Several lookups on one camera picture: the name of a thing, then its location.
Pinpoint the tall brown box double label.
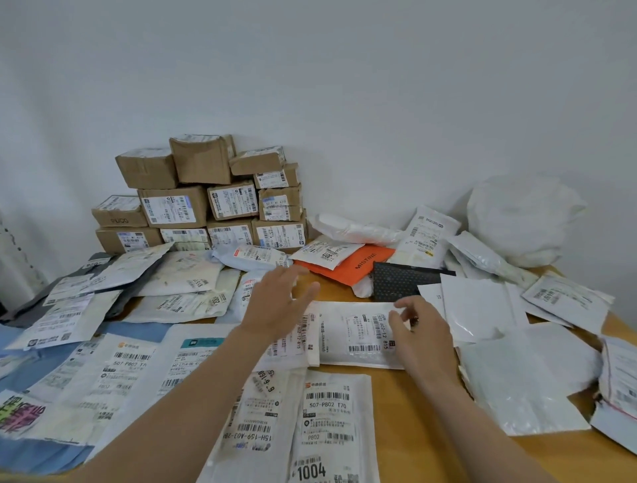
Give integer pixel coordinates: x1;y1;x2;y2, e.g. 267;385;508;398
160;228;212;251

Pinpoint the white metal shelf rack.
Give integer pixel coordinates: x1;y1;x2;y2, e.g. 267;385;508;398
0;208;46;309

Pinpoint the stack of cardboard boxes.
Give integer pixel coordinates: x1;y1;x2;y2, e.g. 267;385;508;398
115;134;305;222

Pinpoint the white mailer teal label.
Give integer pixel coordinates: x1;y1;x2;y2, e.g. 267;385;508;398
89;323;240;458

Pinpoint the white pouch bold black print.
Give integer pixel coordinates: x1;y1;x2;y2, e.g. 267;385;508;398
256;306;319;372

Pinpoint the small white pouch square label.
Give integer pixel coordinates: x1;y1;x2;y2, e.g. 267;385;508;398
288;235;367;271

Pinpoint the blue plastic mailer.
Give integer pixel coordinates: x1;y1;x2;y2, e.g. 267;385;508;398
0;320;173;476

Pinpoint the grey poly mailer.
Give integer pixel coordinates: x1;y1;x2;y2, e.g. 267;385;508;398
5;252;165;329

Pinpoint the person's left hand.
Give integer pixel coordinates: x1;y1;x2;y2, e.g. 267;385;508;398
238;265;322;344

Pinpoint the pile of white mailers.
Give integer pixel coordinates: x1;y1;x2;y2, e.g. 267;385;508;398
307;204;616;335

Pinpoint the person's left forearm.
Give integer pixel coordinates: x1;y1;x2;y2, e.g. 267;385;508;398
69;323;279;483

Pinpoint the INS BAHA cardboard box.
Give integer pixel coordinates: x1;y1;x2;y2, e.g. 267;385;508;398
95;227;164;255

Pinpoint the white bubble packet barcode label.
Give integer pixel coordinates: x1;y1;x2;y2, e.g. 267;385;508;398
316;301;407;370

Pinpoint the cream mailer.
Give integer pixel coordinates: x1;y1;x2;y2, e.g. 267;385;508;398
137;251;225;298

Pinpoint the white pouch long label strip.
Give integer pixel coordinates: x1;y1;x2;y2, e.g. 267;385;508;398
288;370;380;483

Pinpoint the brown box white barcode label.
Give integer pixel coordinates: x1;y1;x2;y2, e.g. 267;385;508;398
228;147;287;176

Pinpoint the orange mailer envelope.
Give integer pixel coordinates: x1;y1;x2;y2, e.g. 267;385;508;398
293;243;397;287

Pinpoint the large white plastic bag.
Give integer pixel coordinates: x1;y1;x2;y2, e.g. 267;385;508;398
467;174;588;269

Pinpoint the white pouch yellow framed label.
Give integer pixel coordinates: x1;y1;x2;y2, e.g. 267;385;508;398
82;242;174;295

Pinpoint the white pouch wide barcode label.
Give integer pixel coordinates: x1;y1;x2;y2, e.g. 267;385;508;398
7;290;122;351

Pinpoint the black bubble mailer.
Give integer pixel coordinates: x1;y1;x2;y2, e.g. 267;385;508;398
370;262;457;303

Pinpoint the person's right hand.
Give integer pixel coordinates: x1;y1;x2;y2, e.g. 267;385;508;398
388;296;461;394

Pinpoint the light blue-grey soft parcel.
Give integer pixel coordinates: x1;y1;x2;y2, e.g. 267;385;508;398
211;243;292;272

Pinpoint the brown box large label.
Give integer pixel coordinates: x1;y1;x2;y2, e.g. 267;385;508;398
92;194;149;228

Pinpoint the white mailer red square logo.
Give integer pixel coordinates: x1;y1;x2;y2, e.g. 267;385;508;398
589;397;637;456

